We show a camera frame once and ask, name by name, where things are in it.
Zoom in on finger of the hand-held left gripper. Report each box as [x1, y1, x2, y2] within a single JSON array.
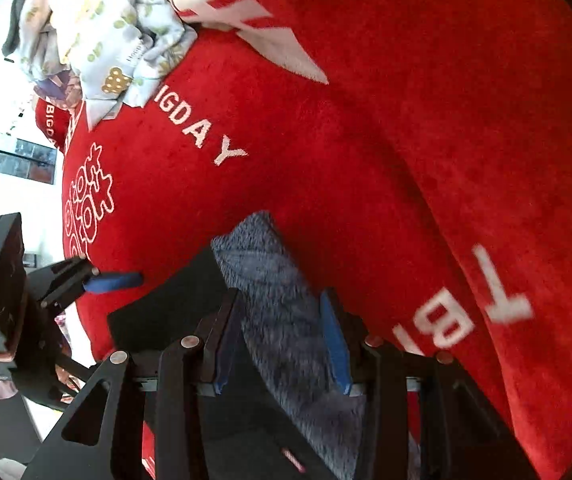
[[28, 256, 145, 311]]

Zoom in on red printed blanket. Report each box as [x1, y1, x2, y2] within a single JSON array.
[[35, 0, 572, 480]]

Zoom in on black pants with grey lining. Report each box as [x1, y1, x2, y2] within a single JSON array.
[[107, 210, 417, 480]]

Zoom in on pale floral cloth pile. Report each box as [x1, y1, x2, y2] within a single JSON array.
[[16, 0, 199, 128]]

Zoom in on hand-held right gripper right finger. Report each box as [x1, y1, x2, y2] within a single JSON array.
[[320, 287, 539, 480]]

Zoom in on dark cloth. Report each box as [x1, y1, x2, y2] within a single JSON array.
[[1, 0, 34, 58]]

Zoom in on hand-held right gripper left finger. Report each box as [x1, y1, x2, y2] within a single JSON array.
[[23, 287, 239, 480]]

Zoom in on purple printed cloth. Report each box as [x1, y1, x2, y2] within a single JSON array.
[[33, 70, 87, 111]]

